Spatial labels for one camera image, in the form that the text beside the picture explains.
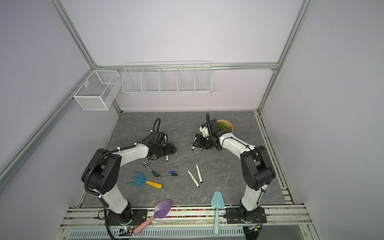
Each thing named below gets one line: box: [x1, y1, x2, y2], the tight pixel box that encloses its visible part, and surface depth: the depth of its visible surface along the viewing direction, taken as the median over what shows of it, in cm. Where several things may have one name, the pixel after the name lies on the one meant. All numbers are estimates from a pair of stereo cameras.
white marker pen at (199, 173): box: [195, 163, 203, 184], surface depth 89 cm
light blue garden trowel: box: [210, 191, 225, 236], surface depth 77 cm
